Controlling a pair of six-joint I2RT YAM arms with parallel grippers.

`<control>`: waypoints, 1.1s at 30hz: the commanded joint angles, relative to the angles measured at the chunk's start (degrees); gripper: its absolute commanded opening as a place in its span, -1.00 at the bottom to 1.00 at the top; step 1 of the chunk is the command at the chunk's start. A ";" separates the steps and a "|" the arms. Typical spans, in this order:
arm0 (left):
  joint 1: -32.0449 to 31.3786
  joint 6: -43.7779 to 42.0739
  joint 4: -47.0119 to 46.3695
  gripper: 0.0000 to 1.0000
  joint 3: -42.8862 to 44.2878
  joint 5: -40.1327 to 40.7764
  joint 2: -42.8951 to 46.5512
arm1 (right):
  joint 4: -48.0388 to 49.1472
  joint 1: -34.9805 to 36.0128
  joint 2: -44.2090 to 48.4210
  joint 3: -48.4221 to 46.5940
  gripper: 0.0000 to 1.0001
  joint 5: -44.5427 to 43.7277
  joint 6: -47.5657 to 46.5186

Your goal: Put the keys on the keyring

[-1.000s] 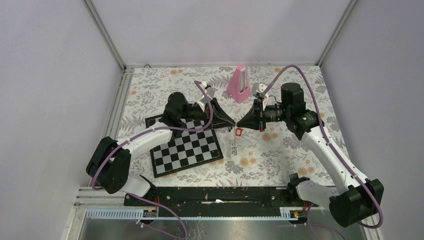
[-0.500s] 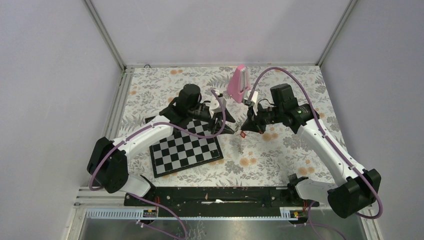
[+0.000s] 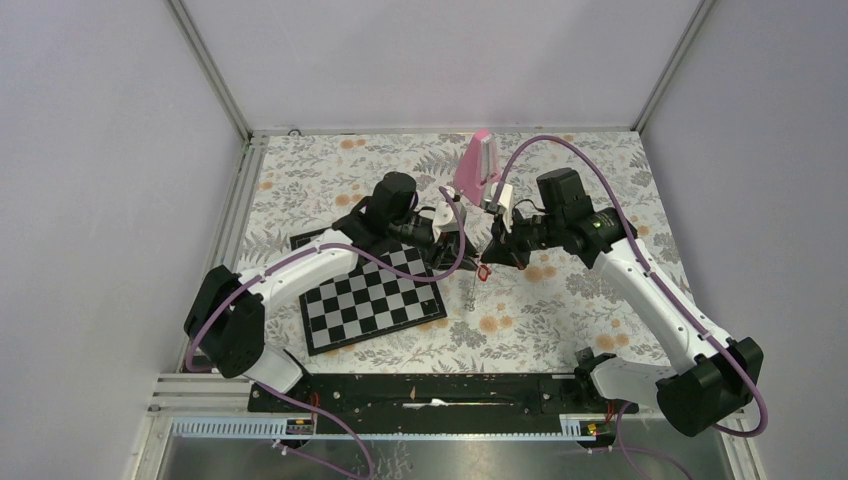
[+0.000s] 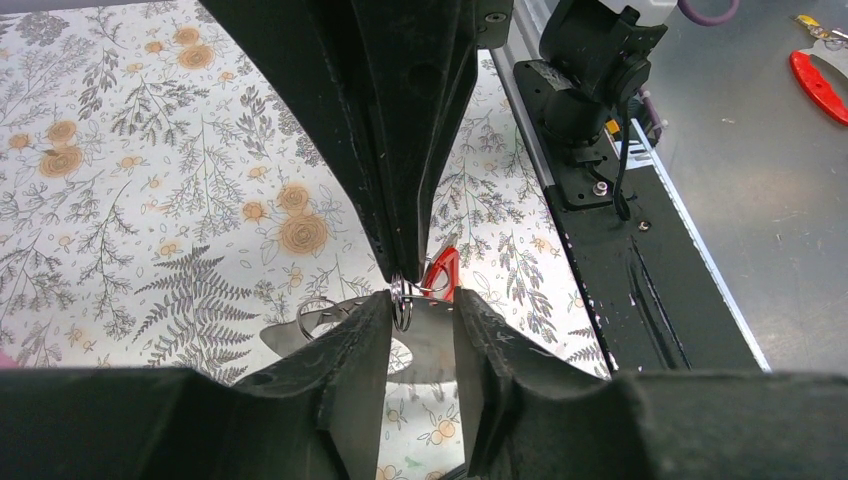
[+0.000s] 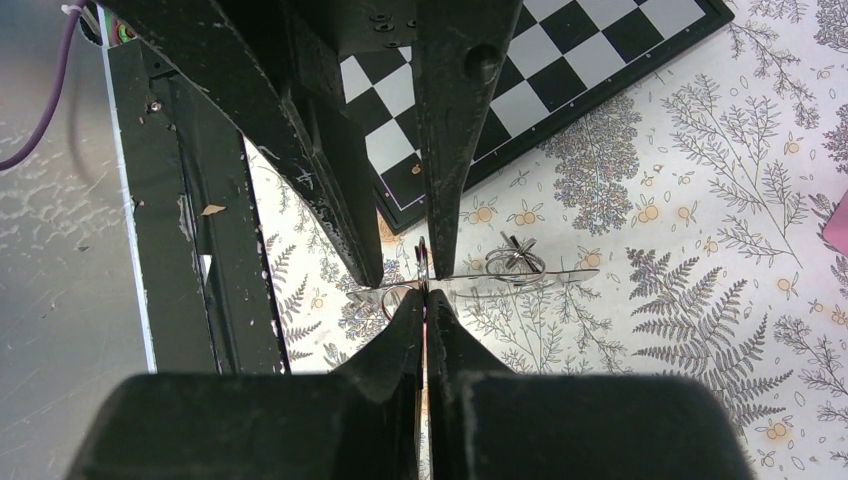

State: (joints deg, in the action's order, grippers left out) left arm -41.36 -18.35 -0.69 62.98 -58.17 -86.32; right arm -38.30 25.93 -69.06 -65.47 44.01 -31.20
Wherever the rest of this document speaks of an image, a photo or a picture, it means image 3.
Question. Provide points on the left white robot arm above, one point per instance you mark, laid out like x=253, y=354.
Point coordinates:
x=226, y=324

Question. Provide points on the pink metronome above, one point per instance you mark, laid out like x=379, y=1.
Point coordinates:
x=478, y=168

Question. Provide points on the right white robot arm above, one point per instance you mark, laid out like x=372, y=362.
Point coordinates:
x=710, y=374

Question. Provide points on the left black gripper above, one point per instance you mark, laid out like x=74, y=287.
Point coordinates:
x=444, y=253

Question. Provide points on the white slotted cable duct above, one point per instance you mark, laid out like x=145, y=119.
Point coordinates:
x=300, y=428

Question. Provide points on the floral table mat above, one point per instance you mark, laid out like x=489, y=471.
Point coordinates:
x=530, y=320

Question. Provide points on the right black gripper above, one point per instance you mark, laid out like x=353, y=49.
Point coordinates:
x=504, y=248

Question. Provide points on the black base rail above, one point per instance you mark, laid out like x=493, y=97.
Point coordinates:
x=439, y=401

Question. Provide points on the red key tag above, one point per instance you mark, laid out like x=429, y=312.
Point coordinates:
x=483, y=272

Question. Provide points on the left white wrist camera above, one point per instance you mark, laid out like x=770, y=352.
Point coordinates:
x=448, y=214

